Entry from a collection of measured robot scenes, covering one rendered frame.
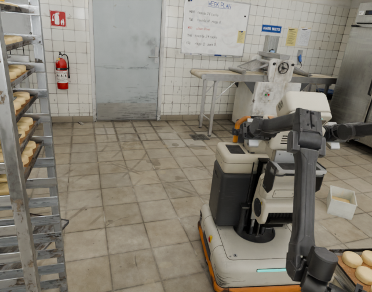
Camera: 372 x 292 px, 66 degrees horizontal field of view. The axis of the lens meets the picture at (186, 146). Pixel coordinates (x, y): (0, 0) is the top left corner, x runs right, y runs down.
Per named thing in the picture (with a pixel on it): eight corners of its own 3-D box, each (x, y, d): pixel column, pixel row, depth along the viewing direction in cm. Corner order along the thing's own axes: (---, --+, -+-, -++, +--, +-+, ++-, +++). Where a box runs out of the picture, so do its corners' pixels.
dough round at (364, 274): (367, 270, 80) (369, 265, 79) (379, 285, 76) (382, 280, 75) (350, 270, 79) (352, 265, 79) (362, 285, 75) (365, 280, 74)
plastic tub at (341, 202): (325, 198, 295) (329, 185, 289) (349, 204, 287) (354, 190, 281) (325, 213, 269) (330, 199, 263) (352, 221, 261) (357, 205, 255)
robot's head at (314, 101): (272, 105, 147) (286, 87, 133) (310, 107, 150) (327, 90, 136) (277, 130, 141) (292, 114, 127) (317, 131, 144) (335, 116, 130)
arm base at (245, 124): (264, 123, 144) (241, 122, 142) (271, 117, 136) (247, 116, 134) (266, 140, 142) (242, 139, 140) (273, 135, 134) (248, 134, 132)
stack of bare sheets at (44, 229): (15, 283, 171) (14, 280, 170) (-45, 270, 176) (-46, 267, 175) (69, 222, 226) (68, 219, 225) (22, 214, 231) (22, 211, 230)
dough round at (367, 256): (384, 265, 83) (386, 260, 82) (372, 269, 81) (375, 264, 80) (368, 253, 87) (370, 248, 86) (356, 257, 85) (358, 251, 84)
